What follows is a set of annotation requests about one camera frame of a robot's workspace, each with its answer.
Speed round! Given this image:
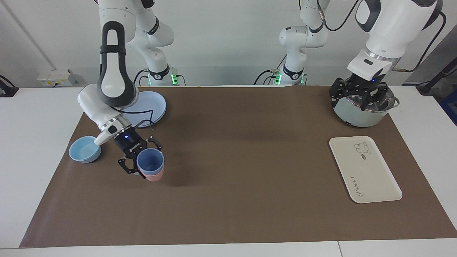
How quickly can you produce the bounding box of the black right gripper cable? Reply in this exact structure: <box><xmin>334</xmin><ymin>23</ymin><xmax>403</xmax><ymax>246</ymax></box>
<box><xmin>111</xmin><ymin>107</ymin><xmax>156</xmax><ymax>130</ymax></box>

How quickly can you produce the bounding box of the black device on table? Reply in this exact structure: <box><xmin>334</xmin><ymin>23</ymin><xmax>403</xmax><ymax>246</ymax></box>
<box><xmin>0</xmin><ymin>75</ymin><xmax>19</xmax><ymax>97</ymax></box>

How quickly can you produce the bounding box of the light blue plate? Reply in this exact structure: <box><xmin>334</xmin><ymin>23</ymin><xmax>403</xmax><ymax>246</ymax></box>
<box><xmin>121</xmin><ymin>91</ymin><xmax>167</xmax><ymax>128</ymax></box>

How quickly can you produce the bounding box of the light blue bowl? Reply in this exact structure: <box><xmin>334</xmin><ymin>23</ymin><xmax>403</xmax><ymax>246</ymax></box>
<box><xmin>69</xmin><ymin>136</ymin><xmax>102</xmax><ymax>163</ymax></box>

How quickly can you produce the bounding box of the pale green electric pot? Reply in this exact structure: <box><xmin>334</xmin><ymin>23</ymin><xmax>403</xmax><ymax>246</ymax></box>
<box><xmin>333</xmin><ymin>94</ymin><xmax>400</xmax><ymax>128</ymax></box>

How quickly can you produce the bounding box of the black stand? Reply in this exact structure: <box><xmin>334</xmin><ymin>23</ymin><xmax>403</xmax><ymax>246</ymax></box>
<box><xmin>416</xmin><ymin>57</ymin><xmax>457</xmax><ymax>95</ymax></box>

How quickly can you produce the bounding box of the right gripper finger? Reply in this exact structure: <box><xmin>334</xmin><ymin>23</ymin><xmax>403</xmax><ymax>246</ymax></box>
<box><xmin>118</xmin><ymin>155</ymin><xmax>142</xmax><ymax>176</ymax></box>
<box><xmin>144</xmin><ymin>135</ymin><xmax>163</xmax><ymax>151</ymax></box>

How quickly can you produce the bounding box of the black base cable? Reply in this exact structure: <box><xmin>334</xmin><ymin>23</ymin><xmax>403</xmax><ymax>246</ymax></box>
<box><xmin>133</xmin><ymin>69</ymin><xmax>150</xmax><ymax>87</ymax></box>
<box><xmin>253</xmin><ymin>69</ymin><xmax>286</xmax><ymax>85</ymax></box>

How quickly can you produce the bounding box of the blue box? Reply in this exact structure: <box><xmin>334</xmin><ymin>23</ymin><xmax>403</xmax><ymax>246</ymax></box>
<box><xmin>440</xmin><ymin>91</ymin><xmax>457</xmax><ymax>126</ymax></box>

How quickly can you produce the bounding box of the blue plastic cup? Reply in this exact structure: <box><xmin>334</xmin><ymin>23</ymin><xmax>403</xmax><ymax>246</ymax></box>
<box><xmin>137</xmin><ymin>148</ymin><xmax>165</xmax><ymax>175</ymax></box>

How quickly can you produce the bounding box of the cream rabbit print tray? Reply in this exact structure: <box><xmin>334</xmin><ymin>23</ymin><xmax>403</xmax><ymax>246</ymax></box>
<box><xmin>329</xmin><ymin>136</ymin><xmax>403</xmax><ymax>204</ymax></box>

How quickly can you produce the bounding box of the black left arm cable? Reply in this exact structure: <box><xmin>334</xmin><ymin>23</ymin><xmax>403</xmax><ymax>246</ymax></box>
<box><xmin>316</xmin><ymin>0</ymin><xmax>447</xmax><ymax>72</ymax></box>

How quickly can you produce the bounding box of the brown table mat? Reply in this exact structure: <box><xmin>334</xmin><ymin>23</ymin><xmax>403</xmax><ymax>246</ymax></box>
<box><xmin>20</xmin><ymin>86</ymin><xmax>457</xmax><ymax>248</ymax></box>

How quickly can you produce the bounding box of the pink plastic cup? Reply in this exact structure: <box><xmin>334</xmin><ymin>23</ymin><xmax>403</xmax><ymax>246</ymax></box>
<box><xmin>139</xmin><ymin>166</ymin><xmax>165</xmax><ymax>182</ymax></box>

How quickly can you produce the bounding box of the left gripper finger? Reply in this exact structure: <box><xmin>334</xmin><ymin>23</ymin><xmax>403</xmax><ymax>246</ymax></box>
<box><xmin>362</xmin><ymin>82</ymin><xmax>392</xmax><ymax>111</ymax></box>
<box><xmin>329</xmin><ymin>78</ymin><xmax>352</xmax><ymax>108</ymax></box>

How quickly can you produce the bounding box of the glass pot lid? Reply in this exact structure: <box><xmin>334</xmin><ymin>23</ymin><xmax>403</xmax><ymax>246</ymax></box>
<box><xmin>337</xmin><ymin>89</ymin><xmax>396</xmax><ymax>112</ymax></box>

